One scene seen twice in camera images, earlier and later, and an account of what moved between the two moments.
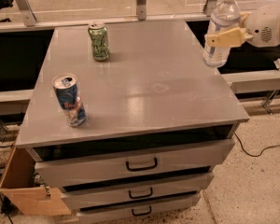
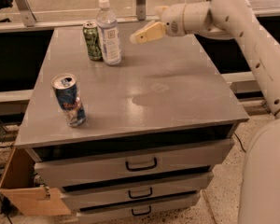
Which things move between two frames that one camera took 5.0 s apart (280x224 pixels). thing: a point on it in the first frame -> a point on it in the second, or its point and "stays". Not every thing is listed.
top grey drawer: [132, 162] stays
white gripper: [263, 25] -> [172, 20]
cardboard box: [19, 189] stays
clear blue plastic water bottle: [225, 17] -> [108, 35]
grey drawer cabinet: [160, 119] stays
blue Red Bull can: [69, 100] stays
